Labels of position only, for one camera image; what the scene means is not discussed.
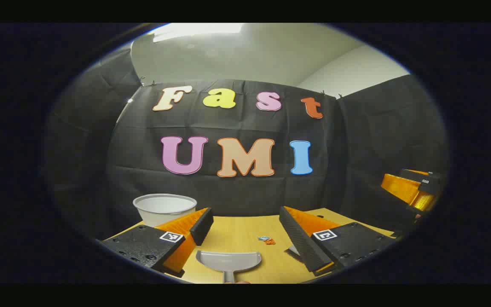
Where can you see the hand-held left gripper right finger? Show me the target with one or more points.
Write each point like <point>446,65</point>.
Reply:
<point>301,238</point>

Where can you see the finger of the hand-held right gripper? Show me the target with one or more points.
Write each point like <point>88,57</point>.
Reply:
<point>399,187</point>
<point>428,198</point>

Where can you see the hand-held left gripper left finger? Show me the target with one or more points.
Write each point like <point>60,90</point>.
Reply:
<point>202,226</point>

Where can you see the orange paper scrap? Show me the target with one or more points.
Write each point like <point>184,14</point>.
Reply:
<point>270,241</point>

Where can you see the white ribbed garbage bin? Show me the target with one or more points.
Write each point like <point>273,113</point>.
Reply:
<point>164,211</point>

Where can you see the grey plastic dustpan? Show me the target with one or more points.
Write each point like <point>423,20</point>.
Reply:
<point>228,260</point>

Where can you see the wooden desktop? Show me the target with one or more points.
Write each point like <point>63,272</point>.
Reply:
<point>241,232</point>

